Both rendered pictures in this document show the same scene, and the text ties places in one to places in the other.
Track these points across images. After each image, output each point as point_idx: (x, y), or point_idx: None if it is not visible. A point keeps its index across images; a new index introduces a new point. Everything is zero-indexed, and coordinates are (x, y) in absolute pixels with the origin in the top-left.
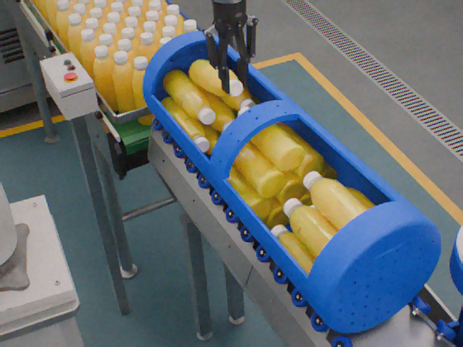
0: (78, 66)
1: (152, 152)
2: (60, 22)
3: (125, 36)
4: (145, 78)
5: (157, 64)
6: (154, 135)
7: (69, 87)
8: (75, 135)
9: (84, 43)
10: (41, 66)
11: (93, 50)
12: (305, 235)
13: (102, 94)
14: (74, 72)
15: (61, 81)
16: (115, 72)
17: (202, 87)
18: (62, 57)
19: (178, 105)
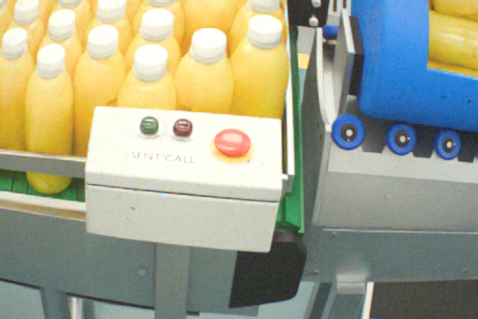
0: (180, 117)
1: (331, 205)
2: None
3: (118, 14)
4: (398, 42)
5: (414, 6)
6: (338, 166)
7: (273, 165)
8: (183, 291)
9: (54, 81)
10: (101, 178)
11: (71, 86)
12: None
13: None
14: (204, 131)
15: (231, 168)
16: (215, 83)
17: (474, 14)
18: (107, 127)
19: (456, 62)
